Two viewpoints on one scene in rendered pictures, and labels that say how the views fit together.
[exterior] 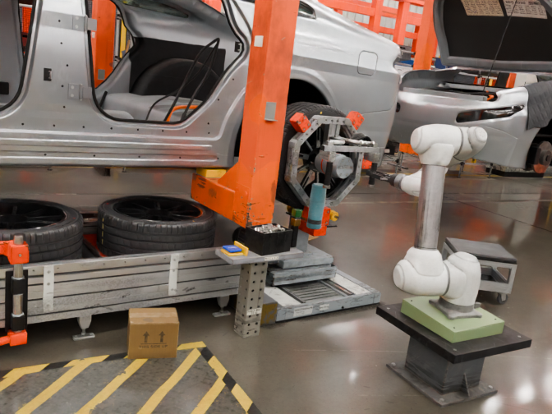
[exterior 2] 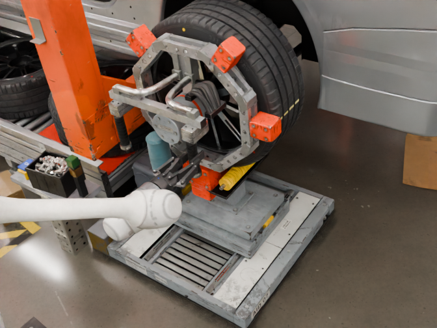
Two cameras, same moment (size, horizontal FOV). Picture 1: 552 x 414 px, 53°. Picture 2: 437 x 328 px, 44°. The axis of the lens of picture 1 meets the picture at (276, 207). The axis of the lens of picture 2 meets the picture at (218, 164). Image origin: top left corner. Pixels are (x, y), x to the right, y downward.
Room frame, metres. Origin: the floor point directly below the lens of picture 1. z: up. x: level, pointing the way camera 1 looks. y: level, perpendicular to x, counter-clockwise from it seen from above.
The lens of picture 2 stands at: (2.93, -1.99, 1.98)
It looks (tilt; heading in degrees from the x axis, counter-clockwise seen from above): 39 degrees down; 75
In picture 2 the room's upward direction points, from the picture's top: 7 degrees counter-clockwise
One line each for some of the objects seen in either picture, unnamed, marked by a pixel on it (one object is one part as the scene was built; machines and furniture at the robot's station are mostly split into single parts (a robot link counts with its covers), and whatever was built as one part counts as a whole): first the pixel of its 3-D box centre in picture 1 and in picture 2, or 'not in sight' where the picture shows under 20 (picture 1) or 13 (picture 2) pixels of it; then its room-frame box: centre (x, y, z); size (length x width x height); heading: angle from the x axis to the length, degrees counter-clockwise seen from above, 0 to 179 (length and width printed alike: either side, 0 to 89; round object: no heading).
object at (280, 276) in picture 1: (289, 265); (226, 209); (3.43, -0.13, 0.13); 0.50 x 0.36 x 0.10; 126
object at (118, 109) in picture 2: (327, 154); (121, 104); (3.04, -0.25, 0.93); 0.09 x 0.05 x 0.05; 36
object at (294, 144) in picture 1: (325, 162); (194, 105); (3.31, -0.26, 0.85); 0.54 x 0.07 x 0.54; 126
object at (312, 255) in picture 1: (297, 237); (229, 183); (3.45, -0.16, 0.32); 0.40 x 0.30 x 0.28; 126
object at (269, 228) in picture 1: (268, 237); (55, 172); (2.71, 0.02, 0.51); 0.20 x 0.14 x 0.13; 135
